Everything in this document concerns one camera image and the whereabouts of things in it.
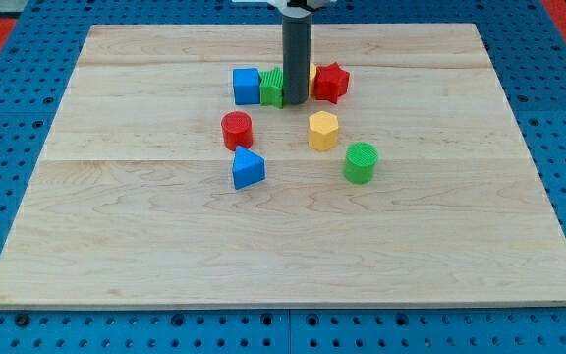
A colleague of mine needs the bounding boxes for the green star block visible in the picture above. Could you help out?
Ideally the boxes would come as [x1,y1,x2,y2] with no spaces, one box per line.
[259,67,283,108]

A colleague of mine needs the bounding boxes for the blue cube block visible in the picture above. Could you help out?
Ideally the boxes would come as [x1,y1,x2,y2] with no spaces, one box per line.
[233,68,260,105]

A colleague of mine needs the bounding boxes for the red star block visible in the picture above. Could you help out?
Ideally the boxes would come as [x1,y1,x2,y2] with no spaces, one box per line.
[313,62,350,104]

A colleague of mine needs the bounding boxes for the blue triangle block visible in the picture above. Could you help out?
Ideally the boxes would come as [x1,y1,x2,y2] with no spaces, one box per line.
[232,146,266,190]

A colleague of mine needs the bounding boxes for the yellow hexagon block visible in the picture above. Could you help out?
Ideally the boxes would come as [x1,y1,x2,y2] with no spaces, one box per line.
[308,111,339,151]

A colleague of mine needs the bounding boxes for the red cylinder block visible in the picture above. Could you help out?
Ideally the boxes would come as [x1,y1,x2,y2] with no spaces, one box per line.
[220,111,254,151]

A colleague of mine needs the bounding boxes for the green cylinder block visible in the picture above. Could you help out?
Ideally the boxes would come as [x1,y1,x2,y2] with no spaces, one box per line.
[344,142,378,184]

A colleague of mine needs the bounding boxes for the yellow block behind rod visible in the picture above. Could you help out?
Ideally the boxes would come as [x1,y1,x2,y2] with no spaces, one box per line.
[308,62,317,98]

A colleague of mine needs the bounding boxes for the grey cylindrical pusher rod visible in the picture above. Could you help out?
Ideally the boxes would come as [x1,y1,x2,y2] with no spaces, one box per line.
[281,7,312,105]

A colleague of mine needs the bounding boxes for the wooden board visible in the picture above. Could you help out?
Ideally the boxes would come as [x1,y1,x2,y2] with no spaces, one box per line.
[0,24,566,311]

